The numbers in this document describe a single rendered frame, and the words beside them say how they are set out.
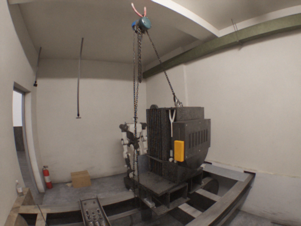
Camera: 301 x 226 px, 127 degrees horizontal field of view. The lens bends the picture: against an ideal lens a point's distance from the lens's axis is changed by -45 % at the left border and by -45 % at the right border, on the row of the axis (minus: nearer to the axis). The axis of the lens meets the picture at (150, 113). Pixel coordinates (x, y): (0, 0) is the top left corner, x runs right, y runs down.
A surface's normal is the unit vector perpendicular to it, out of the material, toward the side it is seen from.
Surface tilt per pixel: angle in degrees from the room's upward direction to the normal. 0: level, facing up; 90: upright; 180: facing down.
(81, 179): 90
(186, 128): 90
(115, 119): 90
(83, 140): 90
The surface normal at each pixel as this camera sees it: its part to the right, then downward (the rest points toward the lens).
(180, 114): 0.64, -0.02
